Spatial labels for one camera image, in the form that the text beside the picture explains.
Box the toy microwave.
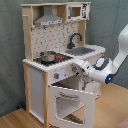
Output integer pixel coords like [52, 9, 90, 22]
[67, 3, 89, 21]

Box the grey toy sink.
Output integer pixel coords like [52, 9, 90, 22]
[66, 47, 94, 56]

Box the silver toy pot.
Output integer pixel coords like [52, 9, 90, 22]
[40, 51, 56, 62]

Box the wooden toy kitchen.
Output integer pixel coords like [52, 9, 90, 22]
[22, 2, 105, 128]

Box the left red stove knob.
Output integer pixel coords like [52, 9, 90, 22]
[54, 73, 60, 79]

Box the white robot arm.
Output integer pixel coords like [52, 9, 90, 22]
[74, 24, 128, 84]

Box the grey range hood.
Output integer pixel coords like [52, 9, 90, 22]
[34, 5, 64, 27]

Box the white oven door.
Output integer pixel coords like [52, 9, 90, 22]
[49, 86, 95, 128]

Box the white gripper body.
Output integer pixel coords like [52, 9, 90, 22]
[73, 60, 92, 80]

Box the black toy faucet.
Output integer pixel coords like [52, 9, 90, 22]
[67, 32, 83, 50]

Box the black toy stovetop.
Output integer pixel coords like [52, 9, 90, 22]
[34, 53, 71, 66]

